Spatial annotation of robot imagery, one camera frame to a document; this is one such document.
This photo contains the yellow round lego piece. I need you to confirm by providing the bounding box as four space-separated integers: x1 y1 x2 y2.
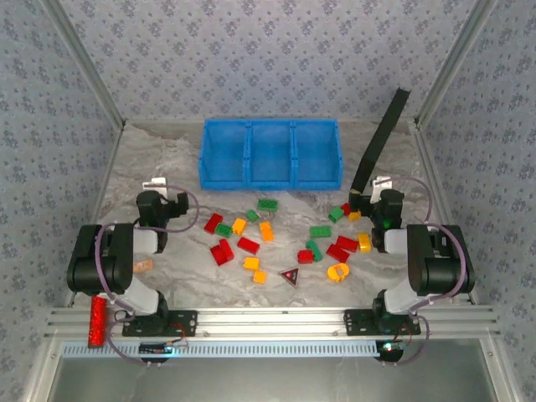
327 263 350 283

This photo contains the blue plastic bin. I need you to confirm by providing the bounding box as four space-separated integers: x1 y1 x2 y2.
246 119 296 191
291 118 344 191
198 118 251 191

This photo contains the red triangle piece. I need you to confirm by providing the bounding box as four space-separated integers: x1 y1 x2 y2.
278 266 302 289

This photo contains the red glitter strip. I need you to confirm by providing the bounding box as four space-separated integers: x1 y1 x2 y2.
87 295 108 348

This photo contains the small electronics board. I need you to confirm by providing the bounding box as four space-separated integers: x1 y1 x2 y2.
139 339 189 356
375 339 406 362

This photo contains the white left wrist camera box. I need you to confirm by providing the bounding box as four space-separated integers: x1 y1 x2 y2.
142 177 169 196

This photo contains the black flat strap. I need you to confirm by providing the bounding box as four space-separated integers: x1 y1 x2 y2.
349 86 413 193

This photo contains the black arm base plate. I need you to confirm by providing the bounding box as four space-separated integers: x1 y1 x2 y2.
343 308 421 336
121 309 198 338

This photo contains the aluminium mounting rail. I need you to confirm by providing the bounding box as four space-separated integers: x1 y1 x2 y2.
44 307 502 338

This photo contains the aluminium frame post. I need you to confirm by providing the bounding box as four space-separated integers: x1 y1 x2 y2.
413 0 500 126
39 0 126 129

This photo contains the white slotted cable duct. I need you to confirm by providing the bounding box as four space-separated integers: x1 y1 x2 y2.
61 339 380 358

